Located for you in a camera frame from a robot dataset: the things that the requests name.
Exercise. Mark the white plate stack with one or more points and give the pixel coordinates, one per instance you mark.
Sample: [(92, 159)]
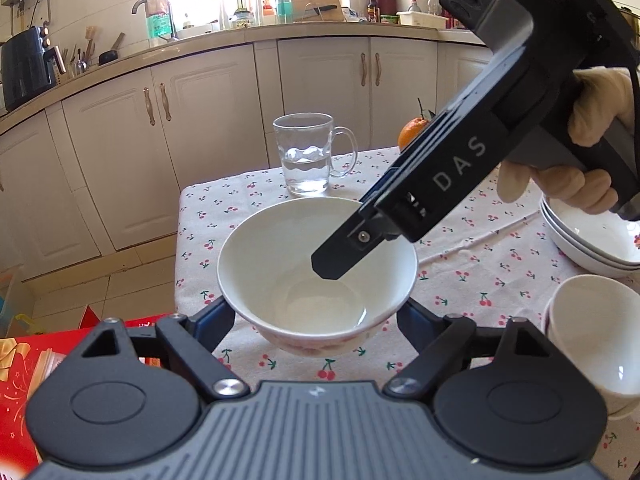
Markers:
[(603, 244)]

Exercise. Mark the white rectangular tray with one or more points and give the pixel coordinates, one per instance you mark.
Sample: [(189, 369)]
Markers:
[(421, 19)]

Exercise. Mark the large white floral bowl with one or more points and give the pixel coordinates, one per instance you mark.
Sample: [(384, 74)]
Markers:
[(264, 272)]

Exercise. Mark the orange with leaf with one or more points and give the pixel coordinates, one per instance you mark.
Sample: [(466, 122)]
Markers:
[(413, 127)]

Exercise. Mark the white kitchen cabinets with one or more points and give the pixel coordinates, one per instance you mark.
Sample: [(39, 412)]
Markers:
[(102, 170)]

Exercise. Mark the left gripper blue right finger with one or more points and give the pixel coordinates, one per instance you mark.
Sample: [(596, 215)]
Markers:
[(443, 346)]

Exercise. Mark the medium white floral bowl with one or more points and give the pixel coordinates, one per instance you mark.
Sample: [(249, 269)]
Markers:
[(623, 412)]

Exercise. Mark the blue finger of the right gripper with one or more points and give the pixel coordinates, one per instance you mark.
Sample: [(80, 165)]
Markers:
[(376, 220)]

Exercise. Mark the red drink carton box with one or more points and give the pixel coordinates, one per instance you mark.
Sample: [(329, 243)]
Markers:
[(98, 402)]

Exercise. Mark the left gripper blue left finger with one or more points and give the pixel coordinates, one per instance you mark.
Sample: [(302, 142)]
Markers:
[(188, 343)]

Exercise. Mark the small white floral bowl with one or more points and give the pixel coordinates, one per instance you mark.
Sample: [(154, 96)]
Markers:
[(594, 321)]

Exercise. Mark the black air fryer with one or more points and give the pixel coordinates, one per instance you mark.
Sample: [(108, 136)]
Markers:
[(28, 65)]

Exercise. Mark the glass mug with water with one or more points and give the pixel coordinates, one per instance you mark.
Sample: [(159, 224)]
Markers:
[(305, 142)]

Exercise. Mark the wooden cutting board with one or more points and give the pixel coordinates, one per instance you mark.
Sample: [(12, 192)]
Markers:
[(317, 11)]

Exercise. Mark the gloved right hand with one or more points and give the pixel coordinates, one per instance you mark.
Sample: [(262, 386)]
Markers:
[(607, 96)]

